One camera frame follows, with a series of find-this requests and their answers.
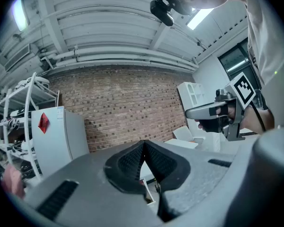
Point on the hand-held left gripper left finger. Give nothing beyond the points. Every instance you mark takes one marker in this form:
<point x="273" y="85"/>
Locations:
<point x="123" y="167"/>

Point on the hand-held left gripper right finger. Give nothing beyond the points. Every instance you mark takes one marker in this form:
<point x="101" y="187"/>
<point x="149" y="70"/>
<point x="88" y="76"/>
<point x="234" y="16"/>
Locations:
<point x="165" y="167"/>

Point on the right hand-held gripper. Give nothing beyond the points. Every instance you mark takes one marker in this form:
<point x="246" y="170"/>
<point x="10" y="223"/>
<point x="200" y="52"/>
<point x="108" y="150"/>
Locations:
<point x="243" y="89"/>

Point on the person's right forearm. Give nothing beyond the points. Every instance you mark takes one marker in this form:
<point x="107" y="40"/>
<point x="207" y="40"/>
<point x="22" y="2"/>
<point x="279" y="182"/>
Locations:
<point x="253" y="120"/>

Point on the person's right hand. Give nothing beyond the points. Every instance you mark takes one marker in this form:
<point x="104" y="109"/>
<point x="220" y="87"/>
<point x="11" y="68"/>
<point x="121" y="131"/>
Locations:
<point x="211" y="124"/>

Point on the person's left hand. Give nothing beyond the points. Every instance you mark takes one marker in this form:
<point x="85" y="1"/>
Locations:
<point x="13" y="181"/>

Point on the dark framed window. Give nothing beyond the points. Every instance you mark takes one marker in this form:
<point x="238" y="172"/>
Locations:
<point x="239" y="63"/>

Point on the white low table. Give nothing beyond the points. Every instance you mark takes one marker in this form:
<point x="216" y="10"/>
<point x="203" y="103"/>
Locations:
<point x="181" y="143"/>

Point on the white arched cabinet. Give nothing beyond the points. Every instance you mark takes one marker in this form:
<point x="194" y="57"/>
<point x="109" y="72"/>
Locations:
<point x="191" y="96"/>

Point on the person's white shirt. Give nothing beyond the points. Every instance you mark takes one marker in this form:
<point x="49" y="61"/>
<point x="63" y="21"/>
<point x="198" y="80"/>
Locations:
<point x="269" y="32"/>

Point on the white refrigerator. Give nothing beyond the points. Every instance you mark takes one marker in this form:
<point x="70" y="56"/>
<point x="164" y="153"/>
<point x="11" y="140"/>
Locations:
<point x="54" y="141"/>

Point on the white blue refrigerator label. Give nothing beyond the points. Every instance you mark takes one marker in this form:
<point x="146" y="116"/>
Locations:
<point x="60" y="113"/>

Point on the rectangular ceiling light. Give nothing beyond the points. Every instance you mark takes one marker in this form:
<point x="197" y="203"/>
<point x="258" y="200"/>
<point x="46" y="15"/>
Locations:
<point x="199" y="18"/>

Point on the red diamond paper decoration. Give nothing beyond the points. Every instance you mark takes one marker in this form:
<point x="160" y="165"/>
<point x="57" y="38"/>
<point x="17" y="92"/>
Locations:
<point x="43" y="123"/>

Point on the white ceiling pipes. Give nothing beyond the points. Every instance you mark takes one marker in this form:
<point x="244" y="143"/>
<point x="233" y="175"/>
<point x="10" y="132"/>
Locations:
<point x="132" y="55"/>

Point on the white round stool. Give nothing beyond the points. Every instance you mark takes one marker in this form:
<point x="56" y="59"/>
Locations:
<point x="36" y="81"/>

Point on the white metal shelf rack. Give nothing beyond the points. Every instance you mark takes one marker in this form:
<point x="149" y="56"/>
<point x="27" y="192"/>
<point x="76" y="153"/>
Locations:
<point x="7" y="103"/>

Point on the rounded ceiling light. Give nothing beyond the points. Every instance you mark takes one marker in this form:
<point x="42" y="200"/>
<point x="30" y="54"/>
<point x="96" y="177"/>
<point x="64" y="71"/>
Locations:
<point x="19" y="13"/>

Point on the black head camera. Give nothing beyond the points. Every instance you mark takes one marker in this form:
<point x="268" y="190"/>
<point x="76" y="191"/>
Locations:
<point x="162" y="12"/>

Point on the white air duct unit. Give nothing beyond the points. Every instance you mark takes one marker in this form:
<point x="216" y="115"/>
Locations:
<point x="20" y="55"/>

